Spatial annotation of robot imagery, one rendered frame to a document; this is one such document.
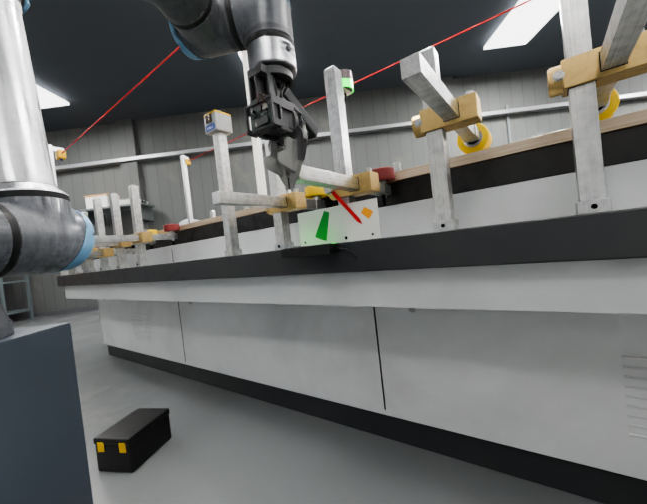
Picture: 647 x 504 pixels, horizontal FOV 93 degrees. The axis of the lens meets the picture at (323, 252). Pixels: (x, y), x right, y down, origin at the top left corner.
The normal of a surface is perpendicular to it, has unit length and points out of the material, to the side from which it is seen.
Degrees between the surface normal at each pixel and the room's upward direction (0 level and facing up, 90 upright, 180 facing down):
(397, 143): 90
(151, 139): 90
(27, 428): 90
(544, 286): 90
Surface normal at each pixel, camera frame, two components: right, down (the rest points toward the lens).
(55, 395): 0.99, -0.11
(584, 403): -0.59, 0.08
